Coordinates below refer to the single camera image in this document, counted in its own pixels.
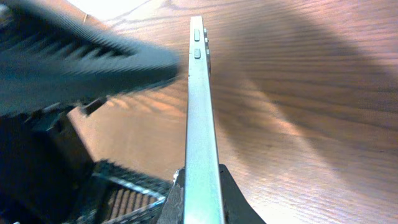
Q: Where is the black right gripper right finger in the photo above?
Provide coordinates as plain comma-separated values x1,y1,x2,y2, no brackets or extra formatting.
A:
219,164,266,224

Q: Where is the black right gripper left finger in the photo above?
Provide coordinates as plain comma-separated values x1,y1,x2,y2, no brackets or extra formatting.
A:
156,168,185,224

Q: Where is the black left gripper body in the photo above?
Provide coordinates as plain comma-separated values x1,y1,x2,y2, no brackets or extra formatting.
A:
1,106,171,223

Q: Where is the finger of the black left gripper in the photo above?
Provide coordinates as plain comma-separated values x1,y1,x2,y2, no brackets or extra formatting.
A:
1,1,179,116

